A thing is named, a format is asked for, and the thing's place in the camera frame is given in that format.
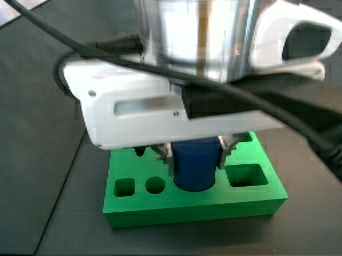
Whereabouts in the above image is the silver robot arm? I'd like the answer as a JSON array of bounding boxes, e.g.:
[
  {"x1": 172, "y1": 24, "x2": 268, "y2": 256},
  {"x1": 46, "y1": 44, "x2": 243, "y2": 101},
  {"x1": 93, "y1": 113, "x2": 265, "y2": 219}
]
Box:
[{"x1": 134, "y1": 0, "x2": 342, "y2": 83}]

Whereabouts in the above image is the black cable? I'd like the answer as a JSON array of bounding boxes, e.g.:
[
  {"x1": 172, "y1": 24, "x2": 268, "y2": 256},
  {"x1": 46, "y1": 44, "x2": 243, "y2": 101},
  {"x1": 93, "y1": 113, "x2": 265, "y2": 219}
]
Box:
[{"x1": 2, "y1": 0, "x2": 342, "y2": 183}]

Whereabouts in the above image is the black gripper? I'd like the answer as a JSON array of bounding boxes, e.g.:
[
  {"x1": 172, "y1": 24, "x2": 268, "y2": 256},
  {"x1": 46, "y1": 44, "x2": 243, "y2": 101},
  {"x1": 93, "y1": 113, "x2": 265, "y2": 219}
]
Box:
[{"x1": 151, "y1": 73, "x2": 342, "y2": 177}]

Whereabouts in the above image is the blue oval peg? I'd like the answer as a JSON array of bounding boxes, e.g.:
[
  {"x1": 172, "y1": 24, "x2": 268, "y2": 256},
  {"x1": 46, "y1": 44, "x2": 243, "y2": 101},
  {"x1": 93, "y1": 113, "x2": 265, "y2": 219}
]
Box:
[{"x1": 171, "y1": 137, "x2": 220, "y2": 192}]

